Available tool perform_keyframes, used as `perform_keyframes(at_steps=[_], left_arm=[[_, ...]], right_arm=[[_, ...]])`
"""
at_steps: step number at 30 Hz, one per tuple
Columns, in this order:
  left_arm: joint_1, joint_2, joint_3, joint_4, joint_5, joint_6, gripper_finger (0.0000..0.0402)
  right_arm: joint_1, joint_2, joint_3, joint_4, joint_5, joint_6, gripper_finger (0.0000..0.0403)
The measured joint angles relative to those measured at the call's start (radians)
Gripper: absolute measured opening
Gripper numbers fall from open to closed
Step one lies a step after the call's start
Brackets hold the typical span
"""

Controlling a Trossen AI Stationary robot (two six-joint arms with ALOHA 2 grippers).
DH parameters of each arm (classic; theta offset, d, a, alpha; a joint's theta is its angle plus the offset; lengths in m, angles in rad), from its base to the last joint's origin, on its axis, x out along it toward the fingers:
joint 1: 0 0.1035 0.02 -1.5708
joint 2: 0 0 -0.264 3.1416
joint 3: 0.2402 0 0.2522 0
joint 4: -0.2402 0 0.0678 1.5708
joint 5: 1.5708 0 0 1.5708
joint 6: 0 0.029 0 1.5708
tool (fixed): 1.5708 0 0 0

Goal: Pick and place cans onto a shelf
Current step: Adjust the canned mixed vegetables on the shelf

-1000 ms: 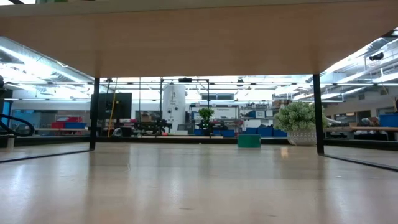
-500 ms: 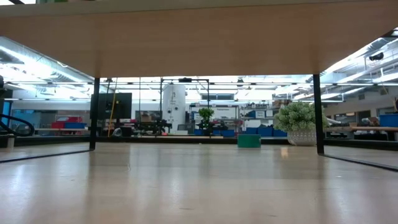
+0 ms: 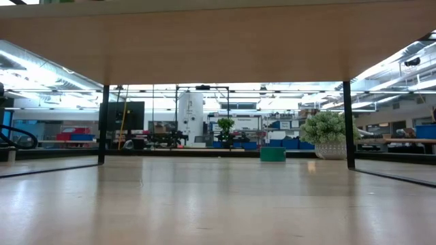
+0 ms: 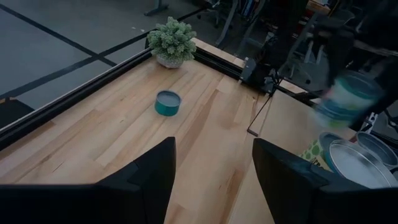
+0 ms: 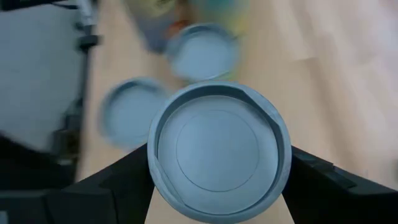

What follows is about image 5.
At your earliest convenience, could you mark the black aluminium table frame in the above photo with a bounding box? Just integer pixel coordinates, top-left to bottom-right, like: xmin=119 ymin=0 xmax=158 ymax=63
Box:
xmin=0 ymin=0 xmax=103 ymax=194

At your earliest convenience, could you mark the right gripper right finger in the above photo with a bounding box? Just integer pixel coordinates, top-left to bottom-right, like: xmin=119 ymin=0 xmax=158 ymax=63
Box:
xmin=281 ymin=146 xmax=398 ymax=224

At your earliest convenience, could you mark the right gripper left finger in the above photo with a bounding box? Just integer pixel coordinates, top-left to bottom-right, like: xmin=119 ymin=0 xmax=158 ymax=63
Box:
xmin=0 ymin=143 xmax=155 ymax=224

